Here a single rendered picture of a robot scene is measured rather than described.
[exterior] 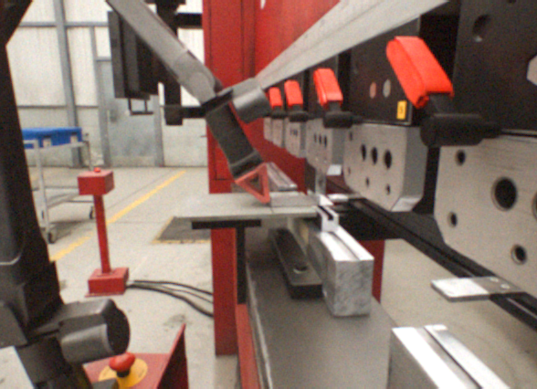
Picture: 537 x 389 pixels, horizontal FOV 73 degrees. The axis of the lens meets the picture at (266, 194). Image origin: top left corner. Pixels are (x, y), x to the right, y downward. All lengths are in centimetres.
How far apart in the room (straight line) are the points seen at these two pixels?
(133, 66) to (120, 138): 657
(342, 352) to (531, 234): 36
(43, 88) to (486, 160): 894
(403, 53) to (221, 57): 137
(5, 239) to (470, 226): 44
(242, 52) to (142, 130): 664
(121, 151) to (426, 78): 818
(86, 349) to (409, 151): 41
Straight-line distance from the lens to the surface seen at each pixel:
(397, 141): 34
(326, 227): 68
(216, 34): 162
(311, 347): 54
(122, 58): 180
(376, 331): 59
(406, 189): 34
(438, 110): 23
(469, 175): 26
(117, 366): 66
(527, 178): 23
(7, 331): 52
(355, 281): 59
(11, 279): 49
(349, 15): 49
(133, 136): 822
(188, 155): 796
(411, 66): 26
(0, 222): 48
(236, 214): 68
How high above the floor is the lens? 119
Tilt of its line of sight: 13 degrees down
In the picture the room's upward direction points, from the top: straight up
